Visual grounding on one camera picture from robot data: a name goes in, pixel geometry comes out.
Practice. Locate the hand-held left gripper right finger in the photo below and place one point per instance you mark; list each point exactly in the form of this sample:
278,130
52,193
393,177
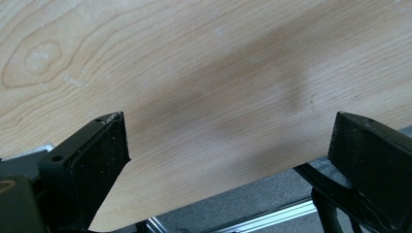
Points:
372,161

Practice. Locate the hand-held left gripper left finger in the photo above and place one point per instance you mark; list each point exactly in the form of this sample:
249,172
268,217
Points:
90,168

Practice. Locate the aluminium frame rail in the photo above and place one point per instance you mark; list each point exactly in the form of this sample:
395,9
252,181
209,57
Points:
268,218

